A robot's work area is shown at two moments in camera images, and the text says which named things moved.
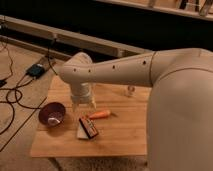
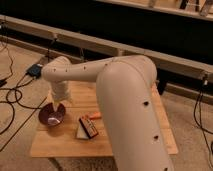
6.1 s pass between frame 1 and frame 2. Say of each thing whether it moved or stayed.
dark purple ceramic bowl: stayed
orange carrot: stayed
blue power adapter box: stayed
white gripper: moved
